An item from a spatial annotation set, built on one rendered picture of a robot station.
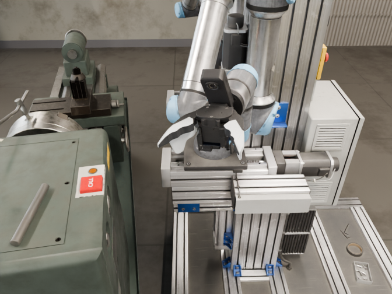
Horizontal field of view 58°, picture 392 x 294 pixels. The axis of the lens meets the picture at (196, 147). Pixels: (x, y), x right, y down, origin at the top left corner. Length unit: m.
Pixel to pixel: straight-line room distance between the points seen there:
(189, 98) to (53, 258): 0.50
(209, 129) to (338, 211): 1.96
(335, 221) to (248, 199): 1.31
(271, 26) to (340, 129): 0.60
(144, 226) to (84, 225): 1.67
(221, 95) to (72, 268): 0.53
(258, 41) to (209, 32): 0.16
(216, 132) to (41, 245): 0.51
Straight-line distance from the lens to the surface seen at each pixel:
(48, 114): 1.49
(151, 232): 2.56
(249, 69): 0.87
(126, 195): 2.06
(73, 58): 2.49
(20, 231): 0.97
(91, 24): 5.68
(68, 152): 1.21
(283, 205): 1.29
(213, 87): 0.66
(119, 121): 2.03
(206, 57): 0.94
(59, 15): 5.76
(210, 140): 0.70
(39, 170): 1.17
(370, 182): 3.24
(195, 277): 2.08
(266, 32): 1.04
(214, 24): 0.98
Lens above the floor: 1.94
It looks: 36 degrees down
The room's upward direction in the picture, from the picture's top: straight up
